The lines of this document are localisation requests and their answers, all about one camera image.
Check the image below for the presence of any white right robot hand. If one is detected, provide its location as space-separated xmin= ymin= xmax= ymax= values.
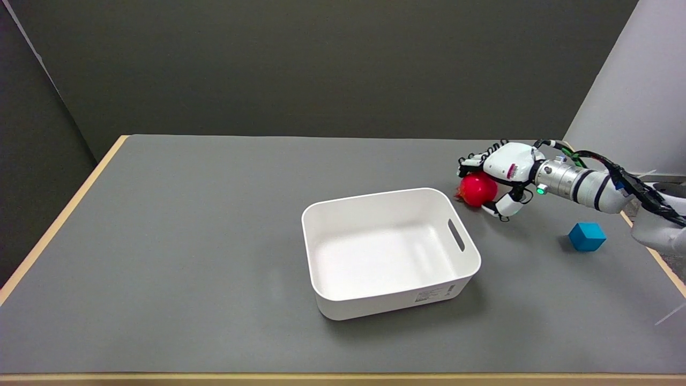
xmin=457 ymin=140 xmax=546 ymax=222

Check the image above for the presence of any red pomegranate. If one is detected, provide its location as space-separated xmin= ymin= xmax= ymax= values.
xmin=454 ymin=172 xmax=498 ymax=208

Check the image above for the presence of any blue cube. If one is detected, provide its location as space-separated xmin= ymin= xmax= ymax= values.
xmin=568 ymin=222 xmax=607 ymax=253

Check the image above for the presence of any white plastic bin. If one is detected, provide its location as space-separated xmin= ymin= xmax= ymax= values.
xmin=301 ymin=187 xmax=482 ymax=322

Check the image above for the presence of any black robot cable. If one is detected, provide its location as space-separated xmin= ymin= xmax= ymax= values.
xmin=533 ymin=139 xmax=686 ymax=228

